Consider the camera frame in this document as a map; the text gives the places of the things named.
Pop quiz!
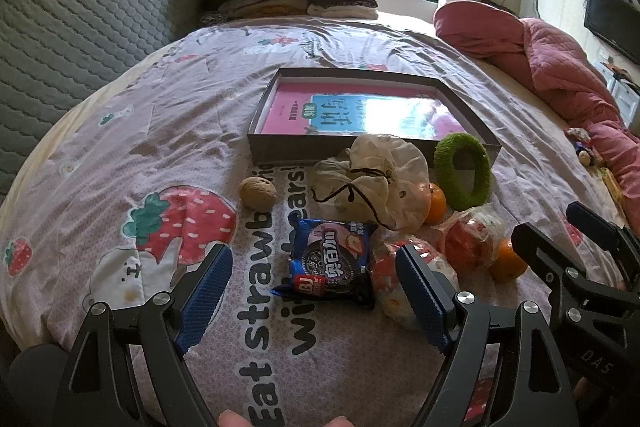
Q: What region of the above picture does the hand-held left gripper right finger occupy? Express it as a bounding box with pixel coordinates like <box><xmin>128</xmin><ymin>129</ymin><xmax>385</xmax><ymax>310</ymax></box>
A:
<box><xmin>395</xmin><ymin>244</ymin><xmax>581</xmax><ymax>427</ymax></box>

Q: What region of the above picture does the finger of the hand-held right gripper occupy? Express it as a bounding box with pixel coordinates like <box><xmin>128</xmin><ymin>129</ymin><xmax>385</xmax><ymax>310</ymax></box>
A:
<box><xmin>511</xmin><ymin>223</ymin><xmax>588</xmax><ymax>293</ymax></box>
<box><xmin>566</xmin><ymin>201</ymin><xmax>640</xmax><ymax>258</ymax></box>

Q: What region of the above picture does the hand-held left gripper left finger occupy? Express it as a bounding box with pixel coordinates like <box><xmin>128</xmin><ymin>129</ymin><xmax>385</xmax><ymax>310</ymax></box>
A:
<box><xmin>52</xmin><ymin>243</ymin><xmax>236</xmax><ymax>427</ymax></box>

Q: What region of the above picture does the orange mandarin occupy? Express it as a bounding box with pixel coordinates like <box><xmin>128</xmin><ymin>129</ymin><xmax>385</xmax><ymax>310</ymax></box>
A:
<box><xmin>422</xmin><ymin>182</ymin><xmax>447</xmax><ymax>226</ymax></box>
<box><xmin>489</xmin><ymin>238</ymin><xmax>529</xmax><ymax>284</ymax></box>

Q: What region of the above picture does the red white toy egg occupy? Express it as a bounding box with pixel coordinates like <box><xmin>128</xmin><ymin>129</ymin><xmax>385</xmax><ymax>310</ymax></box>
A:
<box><xmin>370</xmin><ymin>234</ymin><xmax>460</xmax><ymax>333</ymax></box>
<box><xmin>432</xmin><ymin>204</ymin><xmax>506</xmax><ymax>275</ymax></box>

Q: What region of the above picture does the blue cookie packet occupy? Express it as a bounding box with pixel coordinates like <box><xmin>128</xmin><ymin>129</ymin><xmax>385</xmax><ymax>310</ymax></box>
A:
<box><xmin>271</xmin><ymin>218</ymin><xmax>379</xmax><ymax>308</ymax></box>

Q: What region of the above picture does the walnut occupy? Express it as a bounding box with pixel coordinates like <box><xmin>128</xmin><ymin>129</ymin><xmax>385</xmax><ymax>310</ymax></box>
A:
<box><xmin>239</xmin><ymin>175</ymin><xmax>278</xmax><ymax>209</ymax></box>

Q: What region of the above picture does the cream drawstring pouch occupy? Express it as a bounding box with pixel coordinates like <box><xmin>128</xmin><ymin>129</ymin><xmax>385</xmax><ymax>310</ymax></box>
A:
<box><xmin>310</xmin><ymin>134</ymin><xmax>432</xmax><ymax>230</ymax></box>

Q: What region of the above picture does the green knitted ring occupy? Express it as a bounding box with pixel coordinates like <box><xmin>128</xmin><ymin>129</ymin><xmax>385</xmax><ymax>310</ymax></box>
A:
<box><xmin>433</xmin><ymin>132</ymin><xmax>493</xmax><ymax>212</ymax></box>

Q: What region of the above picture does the grey cardboard box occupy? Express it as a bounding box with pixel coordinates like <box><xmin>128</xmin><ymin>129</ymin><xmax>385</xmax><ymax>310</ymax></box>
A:
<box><xmin>246</xmin><ymin>67</ymin><xmax>502</xmax><ymax>168</ymax></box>

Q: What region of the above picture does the person's left hand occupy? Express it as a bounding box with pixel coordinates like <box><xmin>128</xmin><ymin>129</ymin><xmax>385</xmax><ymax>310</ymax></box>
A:
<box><xmin>218</xmin><ymin>409</ymin><xmax>353</xmax><ymax>427</ymax></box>

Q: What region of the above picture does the white cabinet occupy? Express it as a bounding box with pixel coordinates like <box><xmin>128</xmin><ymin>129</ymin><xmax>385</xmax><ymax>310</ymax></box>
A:
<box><xmin>607</xmin><ymin>62</ymin><xmax>640</xmax><ymax>128</ymax></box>

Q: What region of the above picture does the pink quilt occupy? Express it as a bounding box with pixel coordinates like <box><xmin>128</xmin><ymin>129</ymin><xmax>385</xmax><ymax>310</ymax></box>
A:
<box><xmin>432</xmin><ymin>0</ymin><xmax>640</xmax><ymax>202</ymax></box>

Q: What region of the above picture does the strawberry printed bed sheet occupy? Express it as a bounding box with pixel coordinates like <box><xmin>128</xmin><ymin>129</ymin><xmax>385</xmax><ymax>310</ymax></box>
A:
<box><xmin>0</xmin><ymin>14</ymin><xmax>640</xmax><ymax>427</ymax></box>

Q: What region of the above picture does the black television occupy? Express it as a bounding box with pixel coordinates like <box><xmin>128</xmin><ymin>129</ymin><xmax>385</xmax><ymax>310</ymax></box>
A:
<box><xmin>584</xmin><ymin>0</ymin><xmax>640</xmax><ymax>65</ymax></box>

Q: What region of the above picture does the pink and blue book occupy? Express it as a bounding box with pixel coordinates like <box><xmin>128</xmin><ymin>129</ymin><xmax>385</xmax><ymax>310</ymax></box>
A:
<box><xmin>270</xmin><ymin>79</ymin><xmax>468</xmax><ymax>140</ymax></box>

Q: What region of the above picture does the grey quilted headboard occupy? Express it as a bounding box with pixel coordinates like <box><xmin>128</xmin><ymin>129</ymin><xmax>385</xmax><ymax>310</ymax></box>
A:
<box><xmin>0</xmin><ymin>0</ymin><xmax>201</xmax><ymax>198</ymax></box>

